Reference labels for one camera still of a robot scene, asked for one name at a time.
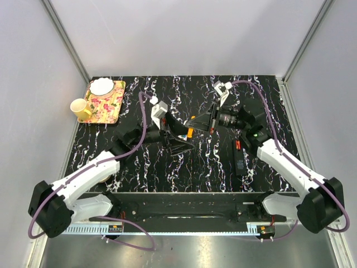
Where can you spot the cream bowl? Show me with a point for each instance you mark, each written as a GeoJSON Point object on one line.
{"type": "Point", "coordinates": [105, 179]}

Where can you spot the white scalloped bowl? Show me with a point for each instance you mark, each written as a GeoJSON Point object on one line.
{"type": "Point", "coordinates": [101, 86]}

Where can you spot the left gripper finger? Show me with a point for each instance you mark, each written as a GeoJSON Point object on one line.
{"type": "Point", "coordinates": [176, 127]}
{"type": "Point", "coordinates": [177, 146]}

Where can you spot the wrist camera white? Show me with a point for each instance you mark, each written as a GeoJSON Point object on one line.
{"type": "Point", "coordinates": [223, 90]}
{"type": "Point", "coordinates": [158, 113]}

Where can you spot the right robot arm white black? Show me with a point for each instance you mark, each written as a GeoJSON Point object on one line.
{"type": "Point", "coordinates": [320, 201]}

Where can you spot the black remote control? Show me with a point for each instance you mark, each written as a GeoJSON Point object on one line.
{"type": "Point", "coordinates": [239, 160]}

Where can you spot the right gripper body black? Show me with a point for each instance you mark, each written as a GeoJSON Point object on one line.
{"type": "Point", "coordinates": [228, 118]}

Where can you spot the floral pink yellow tray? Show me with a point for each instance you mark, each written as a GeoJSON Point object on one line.
{"type": "Point", "coordinates": [105, 111]}

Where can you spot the white remote control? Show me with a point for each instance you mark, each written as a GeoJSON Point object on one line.
{"type": "Point", "coordinates": [184, 136]}

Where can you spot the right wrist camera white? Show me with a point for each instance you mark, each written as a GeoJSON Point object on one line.
{"type": "Point", "coordinates": [223, 90]}

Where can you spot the yellow mug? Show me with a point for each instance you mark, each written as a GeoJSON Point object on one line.
{"type": "Point", "coordinates": [81, 109]}

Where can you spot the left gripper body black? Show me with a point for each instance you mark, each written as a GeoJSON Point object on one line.
{"type": "Point", "coordinates": [155, 135]}

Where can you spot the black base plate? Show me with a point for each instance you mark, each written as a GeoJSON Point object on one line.
{"type": "Point", "coordinates": [192, 212]}

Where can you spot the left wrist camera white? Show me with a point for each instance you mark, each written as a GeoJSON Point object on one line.
{"type": "Point", "coordinates": [158, 113]}

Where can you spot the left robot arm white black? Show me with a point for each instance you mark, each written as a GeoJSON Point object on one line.
{"type": "Point", "coordinates": [57, 205]}

